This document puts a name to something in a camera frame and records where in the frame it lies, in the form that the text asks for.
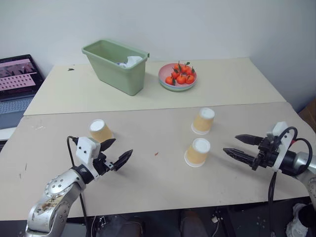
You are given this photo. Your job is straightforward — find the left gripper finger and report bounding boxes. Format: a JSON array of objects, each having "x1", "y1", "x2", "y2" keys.
[
  {"x1": 100, "y1": 138, "x2": 117, "y2": 152},
  {"x1": 112, "y1": 149, "x2": 134, "y2": 172}
]

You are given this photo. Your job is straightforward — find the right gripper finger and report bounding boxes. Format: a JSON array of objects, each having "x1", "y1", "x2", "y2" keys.
[
  {"x1": 235, "y1": 134, "x2": 263, "y2": 147},
  {"x1": 222, "y1": 147, "x2": 258, "y2": 168}
]

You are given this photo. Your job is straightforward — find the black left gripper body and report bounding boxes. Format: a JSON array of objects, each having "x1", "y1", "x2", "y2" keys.
[{"x1": 92, "y1": 145, "x2": 115, "y2": 177}]

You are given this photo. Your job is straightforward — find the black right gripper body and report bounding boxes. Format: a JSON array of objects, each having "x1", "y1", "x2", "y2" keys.
[{"x1": 251, "y1": 137, "x2": 281, "y2": 171}]

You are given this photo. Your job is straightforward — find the crumpled white paper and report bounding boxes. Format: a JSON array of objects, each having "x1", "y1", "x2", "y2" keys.
[{"x1": 116, "y1": 55, "x2": 144, "y2": 69}]

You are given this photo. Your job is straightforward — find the yellow paper cup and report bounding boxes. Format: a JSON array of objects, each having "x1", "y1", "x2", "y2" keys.
[
  {"x1": 184, "y1": 137, "x2": 211, "y2": 169},
  {"x1": 190, "y1": 107, "x2": 216, "y2": 135},
  {"x1": 88, "y1": 118, "x2": 115, "y2": 144}
]

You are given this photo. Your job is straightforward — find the brown cardboard box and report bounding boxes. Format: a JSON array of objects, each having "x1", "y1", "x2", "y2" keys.
[{"x1": 298, "y1": 97, "x2": 316, "y2": 129}]

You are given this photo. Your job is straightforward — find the green plastic bin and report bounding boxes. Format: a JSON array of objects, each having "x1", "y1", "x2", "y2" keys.
[{"x1": 81, "y1": 39, "x2": 151, "y2": 97}]

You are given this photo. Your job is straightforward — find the white plastic bag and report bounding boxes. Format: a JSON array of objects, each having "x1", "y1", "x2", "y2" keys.
[{"x1": 285, "y1": 202, "x2": 310, "y2": 237}]

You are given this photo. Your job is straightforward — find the light green plate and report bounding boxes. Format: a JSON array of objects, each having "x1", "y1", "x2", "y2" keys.
[{"x1": 159, "y1": 80, "x2": 198, "y2": 92}]

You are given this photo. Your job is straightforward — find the pink plate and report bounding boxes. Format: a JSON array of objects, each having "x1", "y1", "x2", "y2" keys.
[{"x1": 158, "y1": 63, "x2": 198, "y2": 86}]

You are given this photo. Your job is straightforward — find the grey open laptop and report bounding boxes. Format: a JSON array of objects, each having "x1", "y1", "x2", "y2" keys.
[{"x1": 0, "y1": 54, "x2": 46, "y2": 130}]

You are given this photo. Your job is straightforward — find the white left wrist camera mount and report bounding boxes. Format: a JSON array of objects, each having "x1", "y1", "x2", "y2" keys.
[{"x1": 75, "y1": 137, "x2": 102, "y2": 178}]

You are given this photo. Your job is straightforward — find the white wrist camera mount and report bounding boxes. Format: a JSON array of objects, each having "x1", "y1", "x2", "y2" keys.
[
  {"x1": 266, "y1": 121, "x2": 298, "y2": 172},
  {"x1": 75, "y1": 137, "x2": 102, "y2": 178}
]

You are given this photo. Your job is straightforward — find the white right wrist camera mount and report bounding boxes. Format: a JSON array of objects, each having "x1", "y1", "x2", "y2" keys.
[{"x1": 266, "y1": 121, "x2": 298, "y2": 172}]

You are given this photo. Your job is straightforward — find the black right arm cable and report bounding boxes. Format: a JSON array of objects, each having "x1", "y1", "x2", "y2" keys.
[{"x1": 268, "y1": 126, "x2": 314, "y2": 208}]

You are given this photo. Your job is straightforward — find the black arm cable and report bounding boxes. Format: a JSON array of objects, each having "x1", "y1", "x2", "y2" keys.
[
  {"x1": 268, "y1": 126, "x2": 314, "y2": 208},
  {"x1": 66, "y1": 135, "x2": 89, "y2": 237}
]

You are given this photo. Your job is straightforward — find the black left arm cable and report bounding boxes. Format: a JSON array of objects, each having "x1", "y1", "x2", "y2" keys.
[{"x1": 66, "y1": 135, "x2": 89, "y2": 237}]

